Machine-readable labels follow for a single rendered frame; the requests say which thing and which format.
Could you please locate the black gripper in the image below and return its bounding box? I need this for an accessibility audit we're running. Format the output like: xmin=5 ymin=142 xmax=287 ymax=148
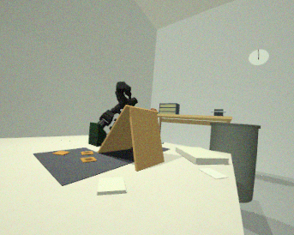
xmin=111 ymin=95 xmax=138 ymax=115

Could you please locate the pale beige rectangular box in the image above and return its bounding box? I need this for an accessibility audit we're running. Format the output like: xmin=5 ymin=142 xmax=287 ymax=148
xmin=176 ymin=147 xmax=229 ymax=165

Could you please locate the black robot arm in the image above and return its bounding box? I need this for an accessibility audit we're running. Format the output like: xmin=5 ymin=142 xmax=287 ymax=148
xmin=98 ymin=81 xmax=132 ymax=128

